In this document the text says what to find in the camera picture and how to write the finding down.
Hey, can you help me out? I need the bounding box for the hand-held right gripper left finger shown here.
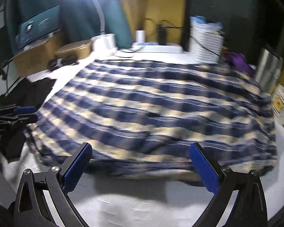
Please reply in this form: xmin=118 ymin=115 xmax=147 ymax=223
xmin=14 ymin=142 xmax=93 ymax=227

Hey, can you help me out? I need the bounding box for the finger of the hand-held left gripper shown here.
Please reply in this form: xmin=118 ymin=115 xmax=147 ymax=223
xmin=0 ymin=106 xmax=37 ymax=116
xmin=0 ymin=113 xmax=38 ymax=133

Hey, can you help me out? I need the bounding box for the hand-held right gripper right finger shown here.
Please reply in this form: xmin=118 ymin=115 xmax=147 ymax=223
xmin=189 ymin=142 xmax=268 ymax=227

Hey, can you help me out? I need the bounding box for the blue yellow plaid shirt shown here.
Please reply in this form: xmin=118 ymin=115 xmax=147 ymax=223
xmin=26 ymin=59 xmax=278 ymax=182

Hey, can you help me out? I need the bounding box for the black cloth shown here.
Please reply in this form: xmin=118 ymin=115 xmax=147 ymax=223
xmin=0 ymin=78 xmax=57 ymax=159

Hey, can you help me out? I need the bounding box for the brown cardboard box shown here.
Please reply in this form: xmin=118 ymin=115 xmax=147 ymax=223
xmin=13 ymin=32 xmax=69 ymax=76

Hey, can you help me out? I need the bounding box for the white textured tablecloth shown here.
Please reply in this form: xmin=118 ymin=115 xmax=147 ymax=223
xmin=0 ymin=50 xmax=284 ymax=227

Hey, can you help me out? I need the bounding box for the tablet with lit screen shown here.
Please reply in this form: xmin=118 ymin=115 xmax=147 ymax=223
xmin=15 ymin=4 xmax=60 ymax=52

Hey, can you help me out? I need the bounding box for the round bamboo lidded box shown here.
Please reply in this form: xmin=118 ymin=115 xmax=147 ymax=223
xmin=54 ymin=40 xmax=93 ymax=61

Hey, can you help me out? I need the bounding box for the cream cartoon mug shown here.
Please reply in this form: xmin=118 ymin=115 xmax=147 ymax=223
xmin=272 ymin=84 xmax=284 ymax=133

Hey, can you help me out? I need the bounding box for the white desk lamp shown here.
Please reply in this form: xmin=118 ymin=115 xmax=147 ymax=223
xmin=59 ymin=0 xmax=119 ymax=57

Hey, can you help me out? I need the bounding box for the teal curtain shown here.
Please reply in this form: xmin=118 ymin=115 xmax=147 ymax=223
xmin=5 ymin=0 xmax=133 ymax=50

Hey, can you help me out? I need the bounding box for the purple cloth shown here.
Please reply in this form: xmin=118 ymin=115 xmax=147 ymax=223
xmin=227 ymin=52 xmax=254 ymax=74

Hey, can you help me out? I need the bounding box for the stainless steel tumbler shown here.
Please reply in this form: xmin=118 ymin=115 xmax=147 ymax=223
xmin=254 ymin=44 xmax=283 ymax=95

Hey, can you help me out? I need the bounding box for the white perforated plastic basket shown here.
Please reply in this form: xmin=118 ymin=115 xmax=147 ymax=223
xmin=189 ymin=27 xmax=224 ymax=64

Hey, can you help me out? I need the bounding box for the white power strip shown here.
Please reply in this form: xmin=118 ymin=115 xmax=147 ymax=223
xmin=132 ymin=42 xmax=182 ymax=54

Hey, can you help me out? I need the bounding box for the white plug-in charger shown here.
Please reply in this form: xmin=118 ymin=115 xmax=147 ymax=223
xmin=135 ymin=30 xmax=146 ymax=43

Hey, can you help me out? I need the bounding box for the black plug-in charger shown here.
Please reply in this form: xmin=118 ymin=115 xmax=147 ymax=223
xmin=158 ymin=25 xmax=167 ymax=45

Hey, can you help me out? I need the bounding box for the blue plastic packet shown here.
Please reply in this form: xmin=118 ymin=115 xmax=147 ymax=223
xmin=190 ymin=16 xmax=223 ymax=30

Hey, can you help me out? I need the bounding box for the yellow curtain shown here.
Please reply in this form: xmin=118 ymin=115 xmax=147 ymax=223
xmin=118 ymin=0 xmax=187 ymax=48

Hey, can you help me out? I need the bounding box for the dark window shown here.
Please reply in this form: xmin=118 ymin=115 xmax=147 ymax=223
xmin=187 ymin=0 xmax=284 ymax=59

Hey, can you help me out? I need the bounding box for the black coiled cable bundle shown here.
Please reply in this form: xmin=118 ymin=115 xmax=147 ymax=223
xmin=48 ymin=55 xmax=77 ymax=71

